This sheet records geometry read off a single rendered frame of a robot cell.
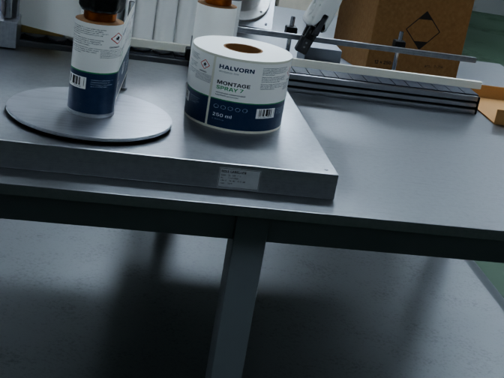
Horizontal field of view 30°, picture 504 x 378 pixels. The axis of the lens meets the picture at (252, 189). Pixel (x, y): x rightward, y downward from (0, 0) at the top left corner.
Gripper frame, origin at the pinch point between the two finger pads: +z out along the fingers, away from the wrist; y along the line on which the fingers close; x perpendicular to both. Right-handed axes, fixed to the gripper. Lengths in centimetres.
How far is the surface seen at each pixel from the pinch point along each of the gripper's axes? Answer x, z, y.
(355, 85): 15.6, 2.2, 5.4
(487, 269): 131, 53, -79
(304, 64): 1.4, 3.7, 4.2
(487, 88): 57, -12, -13
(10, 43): -65, 29, 16
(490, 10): 374, -41, -743
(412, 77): 28.7, -6.3, 4.2
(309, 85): 5.1, 7.8, 5.4
